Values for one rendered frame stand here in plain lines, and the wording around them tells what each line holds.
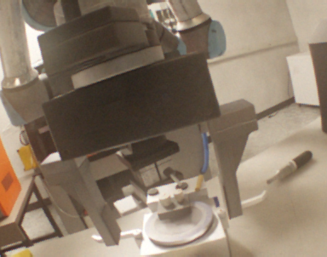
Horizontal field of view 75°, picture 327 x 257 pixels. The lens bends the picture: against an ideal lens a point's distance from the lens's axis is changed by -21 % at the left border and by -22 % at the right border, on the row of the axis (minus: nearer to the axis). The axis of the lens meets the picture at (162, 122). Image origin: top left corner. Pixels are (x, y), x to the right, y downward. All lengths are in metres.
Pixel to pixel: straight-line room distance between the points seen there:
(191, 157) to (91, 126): 1.80
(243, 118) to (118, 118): 0.09
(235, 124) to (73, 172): 0.14
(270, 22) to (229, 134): 3.98
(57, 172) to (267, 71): 3.82
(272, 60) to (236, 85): 0.84
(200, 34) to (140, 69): 0.59
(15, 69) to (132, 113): 0.52
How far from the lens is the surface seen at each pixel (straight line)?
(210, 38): 0.76
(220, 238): 0.30
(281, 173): 0.53
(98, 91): 0.19
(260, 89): 3.84
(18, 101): 0.69
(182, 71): 0.18
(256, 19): 3.97
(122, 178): 2.59
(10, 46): 0.66
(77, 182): 0.23
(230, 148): 0.21
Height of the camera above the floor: 1.19
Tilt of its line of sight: 13 degrees down
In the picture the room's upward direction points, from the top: 17 degrees counter-clockwise
